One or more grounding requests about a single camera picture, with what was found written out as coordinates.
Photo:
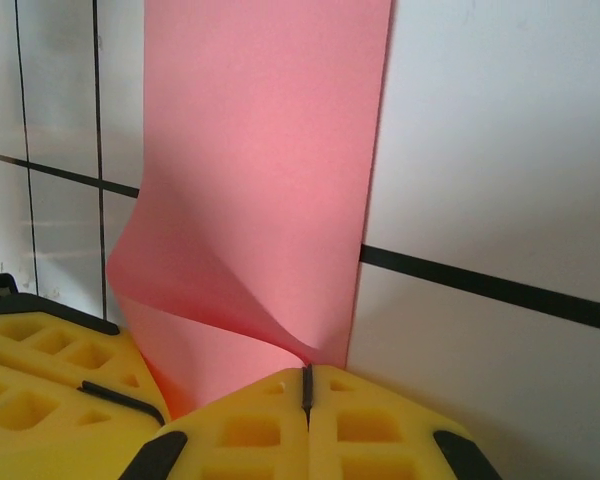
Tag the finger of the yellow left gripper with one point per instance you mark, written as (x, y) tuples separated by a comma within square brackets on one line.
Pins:
[(55, 445), (55, 365)]

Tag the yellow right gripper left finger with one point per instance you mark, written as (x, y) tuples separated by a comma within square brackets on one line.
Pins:
[(260, 410)]

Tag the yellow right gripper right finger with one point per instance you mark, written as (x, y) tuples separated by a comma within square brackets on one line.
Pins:
[(380, 415)]

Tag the pink cloth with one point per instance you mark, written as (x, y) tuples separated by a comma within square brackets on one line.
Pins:
[(270, 150)]

